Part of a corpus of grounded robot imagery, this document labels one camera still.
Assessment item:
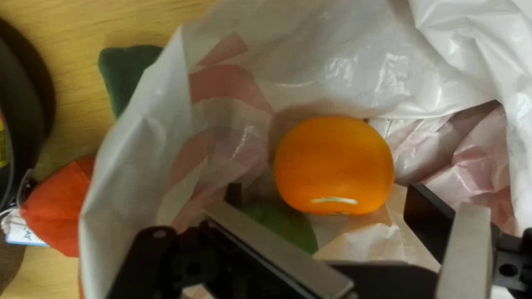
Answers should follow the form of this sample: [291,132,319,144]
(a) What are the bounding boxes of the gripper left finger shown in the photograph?
[110,197,356,299]

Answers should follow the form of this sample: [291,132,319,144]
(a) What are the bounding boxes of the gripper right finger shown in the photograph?
[404,181,532,299]

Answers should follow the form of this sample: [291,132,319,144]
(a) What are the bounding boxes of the orange toy fruit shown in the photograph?
[273,114,396,217]

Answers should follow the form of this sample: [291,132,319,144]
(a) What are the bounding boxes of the white plastic bag orange stripes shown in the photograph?
[78,0,532,299]

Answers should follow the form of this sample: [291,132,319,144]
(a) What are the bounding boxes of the black bowl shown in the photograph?
[0,18,57,295]

